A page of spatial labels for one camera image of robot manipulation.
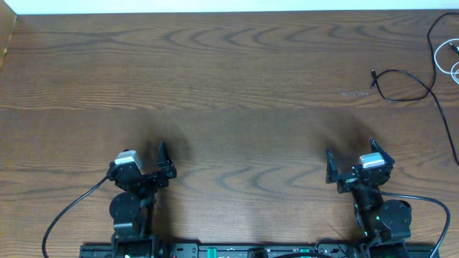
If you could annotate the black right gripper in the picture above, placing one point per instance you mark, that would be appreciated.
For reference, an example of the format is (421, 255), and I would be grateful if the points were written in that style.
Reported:
(332, 173)

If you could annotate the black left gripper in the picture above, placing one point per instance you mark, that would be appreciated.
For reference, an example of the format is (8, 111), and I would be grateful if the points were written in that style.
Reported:
(167, 168)

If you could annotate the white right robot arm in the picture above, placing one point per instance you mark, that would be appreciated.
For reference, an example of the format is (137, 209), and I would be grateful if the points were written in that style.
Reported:
(386, 223)

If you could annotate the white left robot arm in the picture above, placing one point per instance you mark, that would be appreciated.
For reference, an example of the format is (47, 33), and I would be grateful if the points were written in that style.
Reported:
(132, 210)

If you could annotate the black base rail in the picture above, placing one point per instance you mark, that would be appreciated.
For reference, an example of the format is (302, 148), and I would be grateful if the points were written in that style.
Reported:
(193, 250)

